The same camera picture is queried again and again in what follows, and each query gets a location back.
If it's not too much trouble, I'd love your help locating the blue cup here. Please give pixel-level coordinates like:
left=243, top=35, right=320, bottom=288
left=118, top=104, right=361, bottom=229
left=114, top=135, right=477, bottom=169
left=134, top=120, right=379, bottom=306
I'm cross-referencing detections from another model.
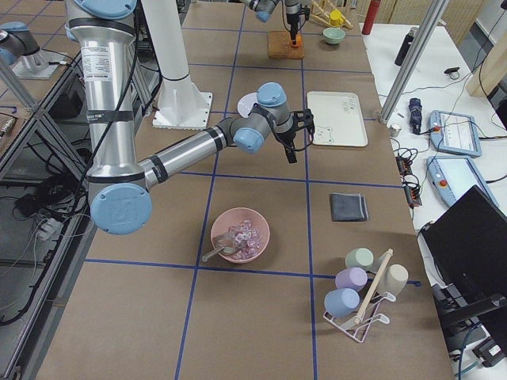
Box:
left=324, top=288, right=360, bottom=317

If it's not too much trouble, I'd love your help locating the beige cup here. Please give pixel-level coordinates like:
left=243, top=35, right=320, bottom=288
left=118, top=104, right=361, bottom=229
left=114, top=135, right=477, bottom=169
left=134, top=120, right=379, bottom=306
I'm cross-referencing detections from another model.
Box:
left=376, top=264, right=409, bottom=297

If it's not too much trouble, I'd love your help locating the aluminium frame post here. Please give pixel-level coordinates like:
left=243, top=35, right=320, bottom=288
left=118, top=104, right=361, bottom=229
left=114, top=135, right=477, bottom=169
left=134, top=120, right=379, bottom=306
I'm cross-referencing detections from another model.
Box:
left=379, top=0, right=449, bottom=124

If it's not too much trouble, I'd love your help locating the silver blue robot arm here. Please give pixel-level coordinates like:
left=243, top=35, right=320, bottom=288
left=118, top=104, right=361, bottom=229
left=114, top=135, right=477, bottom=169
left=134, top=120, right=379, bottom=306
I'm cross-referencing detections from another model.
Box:
left=240, top=0, right=311, bottom=46
left=66, top=1, right=314, bottom=235

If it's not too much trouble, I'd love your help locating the black bottle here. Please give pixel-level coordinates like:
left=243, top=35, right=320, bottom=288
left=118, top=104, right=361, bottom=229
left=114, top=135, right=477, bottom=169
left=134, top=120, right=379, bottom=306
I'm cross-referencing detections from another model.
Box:
left=395, top=27, right=418, bottom=67

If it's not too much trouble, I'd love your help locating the pink bowl with ice cubes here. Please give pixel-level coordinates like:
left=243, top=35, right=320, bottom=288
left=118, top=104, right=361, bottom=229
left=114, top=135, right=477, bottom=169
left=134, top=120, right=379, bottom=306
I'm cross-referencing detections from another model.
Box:
left=210, top=207, right=270, bottom=264

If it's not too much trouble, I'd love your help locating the folded dark blue umbrella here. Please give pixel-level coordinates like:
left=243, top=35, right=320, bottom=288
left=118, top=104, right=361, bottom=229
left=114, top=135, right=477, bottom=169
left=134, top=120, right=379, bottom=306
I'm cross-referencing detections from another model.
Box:
left=409, top=97, right=422, bottom=135

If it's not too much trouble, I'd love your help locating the green cup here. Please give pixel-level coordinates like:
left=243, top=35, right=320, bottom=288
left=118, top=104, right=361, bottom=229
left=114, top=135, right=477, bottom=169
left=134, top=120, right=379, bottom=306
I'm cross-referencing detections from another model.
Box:
left=345, top=247, right=374, bottom=271

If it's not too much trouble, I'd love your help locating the upper blue teach pendant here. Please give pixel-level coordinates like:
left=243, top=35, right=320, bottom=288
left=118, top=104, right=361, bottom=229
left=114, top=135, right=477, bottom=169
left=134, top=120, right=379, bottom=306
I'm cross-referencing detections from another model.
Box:
left=429, top=110, right=482, bottom=158

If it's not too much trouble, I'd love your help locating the wooden rod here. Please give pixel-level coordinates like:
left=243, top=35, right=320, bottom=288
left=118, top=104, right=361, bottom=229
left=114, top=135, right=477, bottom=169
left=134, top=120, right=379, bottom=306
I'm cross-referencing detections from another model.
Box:
left=353, top=249, right=393, bottom=325

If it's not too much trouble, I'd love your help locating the brown wooden tray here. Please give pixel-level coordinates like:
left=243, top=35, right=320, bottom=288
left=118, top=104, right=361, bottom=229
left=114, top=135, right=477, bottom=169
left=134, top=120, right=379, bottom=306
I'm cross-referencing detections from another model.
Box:
left=267, top=31, right=304, bottom=59

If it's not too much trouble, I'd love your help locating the lower blue teach pendant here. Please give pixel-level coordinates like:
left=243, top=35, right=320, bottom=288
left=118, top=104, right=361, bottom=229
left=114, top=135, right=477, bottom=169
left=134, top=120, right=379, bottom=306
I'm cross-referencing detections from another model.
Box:
left=426, top=155, right=498, bottom=207

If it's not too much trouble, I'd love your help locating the yellow mug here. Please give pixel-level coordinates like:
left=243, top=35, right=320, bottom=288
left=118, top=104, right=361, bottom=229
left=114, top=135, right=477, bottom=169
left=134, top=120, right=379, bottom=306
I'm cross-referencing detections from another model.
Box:
left=329, top=9, right=345, bottom=27

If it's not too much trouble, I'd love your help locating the grey folded cloth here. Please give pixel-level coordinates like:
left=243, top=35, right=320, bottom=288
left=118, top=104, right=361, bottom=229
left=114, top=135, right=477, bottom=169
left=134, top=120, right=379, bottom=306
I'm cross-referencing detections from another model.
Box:
left=330, top=193, right=369, bottom=222

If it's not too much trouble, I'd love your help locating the black laptop monitor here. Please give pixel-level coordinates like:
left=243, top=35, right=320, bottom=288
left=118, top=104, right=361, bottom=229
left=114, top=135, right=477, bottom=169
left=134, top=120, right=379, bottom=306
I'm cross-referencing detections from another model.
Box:
left=422, top=185, right=506, bottom=299

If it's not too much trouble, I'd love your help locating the small metal cup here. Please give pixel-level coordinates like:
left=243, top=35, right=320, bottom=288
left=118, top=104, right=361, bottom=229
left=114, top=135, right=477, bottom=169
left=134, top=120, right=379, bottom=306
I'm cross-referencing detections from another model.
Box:
left=389, top=123, right=402, bottom=138

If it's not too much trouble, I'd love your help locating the metal scoop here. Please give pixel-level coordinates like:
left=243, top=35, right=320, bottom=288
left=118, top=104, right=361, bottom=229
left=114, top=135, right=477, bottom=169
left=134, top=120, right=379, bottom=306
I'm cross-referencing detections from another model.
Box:
left=201, top=234, right=238, bottom=262

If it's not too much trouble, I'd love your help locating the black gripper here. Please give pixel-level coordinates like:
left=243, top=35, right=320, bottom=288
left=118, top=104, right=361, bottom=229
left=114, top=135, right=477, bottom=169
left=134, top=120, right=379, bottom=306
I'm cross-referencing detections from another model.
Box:
left=276, top=109, right=314, bottom=164
left=284, top=0, right=310, bottom=40

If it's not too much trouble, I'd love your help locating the green ceramic bowl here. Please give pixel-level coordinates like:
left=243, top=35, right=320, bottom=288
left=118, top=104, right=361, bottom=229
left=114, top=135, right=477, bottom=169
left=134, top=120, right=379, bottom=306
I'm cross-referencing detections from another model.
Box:
left=322, top=27, right=346, bottom=45

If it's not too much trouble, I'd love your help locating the white round plate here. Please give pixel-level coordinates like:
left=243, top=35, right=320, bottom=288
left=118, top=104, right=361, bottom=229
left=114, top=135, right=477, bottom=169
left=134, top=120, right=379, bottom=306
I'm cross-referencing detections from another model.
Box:
left=237, top=93, right=257, bottom=118

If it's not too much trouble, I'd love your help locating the orange mandarin fruit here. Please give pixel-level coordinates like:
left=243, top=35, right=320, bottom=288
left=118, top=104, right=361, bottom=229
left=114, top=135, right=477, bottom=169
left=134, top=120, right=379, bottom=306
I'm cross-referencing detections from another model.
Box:
left=290, top=34, right=303, bottom=48

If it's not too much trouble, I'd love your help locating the white wire cup rack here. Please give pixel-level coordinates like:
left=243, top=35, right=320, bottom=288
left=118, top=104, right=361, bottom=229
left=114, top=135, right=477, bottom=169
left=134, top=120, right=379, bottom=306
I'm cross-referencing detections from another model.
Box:
left=322, top=292, right=397, bottom=343

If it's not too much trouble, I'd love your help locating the blue teach pendant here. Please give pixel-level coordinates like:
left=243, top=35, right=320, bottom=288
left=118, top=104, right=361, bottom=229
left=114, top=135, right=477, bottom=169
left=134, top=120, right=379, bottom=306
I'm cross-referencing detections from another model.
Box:
left=429, top=110, right=482, bottom=158
left=426, top=155, right=498, bottom=207

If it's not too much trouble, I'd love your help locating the cream bear tray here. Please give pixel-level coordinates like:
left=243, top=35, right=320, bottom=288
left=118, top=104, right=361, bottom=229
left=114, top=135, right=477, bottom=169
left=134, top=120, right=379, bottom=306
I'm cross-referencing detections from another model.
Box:
left=307, top=91, right=368, bottom=147

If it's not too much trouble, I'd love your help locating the black power adapter box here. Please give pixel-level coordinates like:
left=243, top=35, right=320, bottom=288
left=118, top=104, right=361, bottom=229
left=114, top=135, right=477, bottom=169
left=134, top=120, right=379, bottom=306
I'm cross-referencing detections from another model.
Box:
left=472, top=336, right=505, bottom=367

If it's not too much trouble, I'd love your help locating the purple cup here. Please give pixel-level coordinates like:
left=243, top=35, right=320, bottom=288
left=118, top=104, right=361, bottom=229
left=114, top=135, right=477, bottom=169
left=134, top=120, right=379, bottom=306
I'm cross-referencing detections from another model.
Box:
left=334, top=267, right=368, bottom=292

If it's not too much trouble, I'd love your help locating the wooden dish rack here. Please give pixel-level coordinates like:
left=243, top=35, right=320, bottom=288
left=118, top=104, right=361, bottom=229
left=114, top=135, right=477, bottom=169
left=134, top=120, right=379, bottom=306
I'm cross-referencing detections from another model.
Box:
left=310, top=0, right=353, bottom=30

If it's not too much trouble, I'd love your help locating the red bottle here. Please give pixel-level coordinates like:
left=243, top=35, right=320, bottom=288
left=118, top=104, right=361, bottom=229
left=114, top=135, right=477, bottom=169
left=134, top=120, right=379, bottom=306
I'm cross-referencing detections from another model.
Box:
left=361, top=0, right=381, bottom=36

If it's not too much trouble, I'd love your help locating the third robot arm edge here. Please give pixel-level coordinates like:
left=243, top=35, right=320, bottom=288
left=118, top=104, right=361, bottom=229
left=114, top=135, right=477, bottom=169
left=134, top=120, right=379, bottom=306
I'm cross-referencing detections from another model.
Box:
left=1, top=1, right=189, bottom=82

